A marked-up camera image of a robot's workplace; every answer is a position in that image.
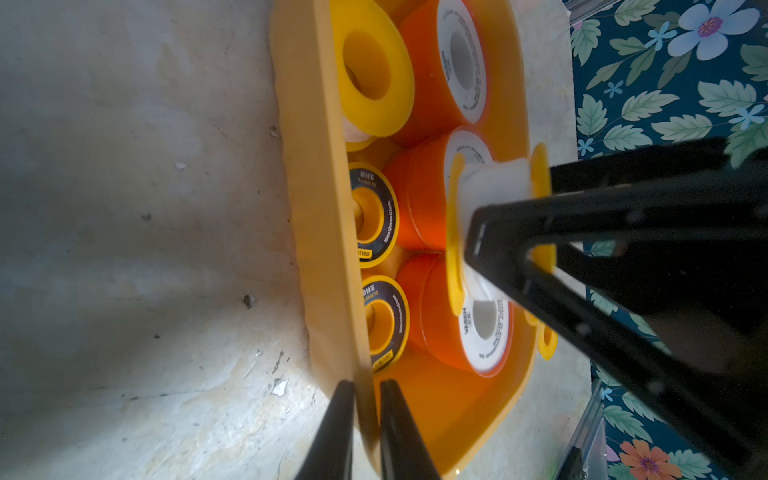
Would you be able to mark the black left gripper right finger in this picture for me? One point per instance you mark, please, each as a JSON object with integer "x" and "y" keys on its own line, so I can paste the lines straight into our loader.
{"x": 403, "y": 452}

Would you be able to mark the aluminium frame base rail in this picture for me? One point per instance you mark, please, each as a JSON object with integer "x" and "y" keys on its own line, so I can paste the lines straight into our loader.
{"x": 585, "y": 457}

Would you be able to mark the black yellow tape roll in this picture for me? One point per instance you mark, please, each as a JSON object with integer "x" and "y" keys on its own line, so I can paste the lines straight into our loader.
{"x": 377, "y": 215}
{"x": 388, "y": 320}

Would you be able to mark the yellow plastic storage box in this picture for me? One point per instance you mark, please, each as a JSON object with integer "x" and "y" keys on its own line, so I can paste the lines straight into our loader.
{"x": 456, "y": 412}

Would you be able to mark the orange sealing tape roll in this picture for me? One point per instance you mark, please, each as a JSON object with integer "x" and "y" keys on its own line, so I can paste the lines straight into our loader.
{"x": 420, "y": 177}
{"x": 476, "y": 339}
{"x": 451, "y": 79}

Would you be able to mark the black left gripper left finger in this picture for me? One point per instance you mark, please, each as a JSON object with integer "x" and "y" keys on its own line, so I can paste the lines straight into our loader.
{"x": 331, "y": 453}

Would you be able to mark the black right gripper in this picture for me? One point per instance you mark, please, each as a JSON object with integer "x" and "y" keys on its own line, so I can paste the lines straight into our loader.
{"x": 666, "y": 233}

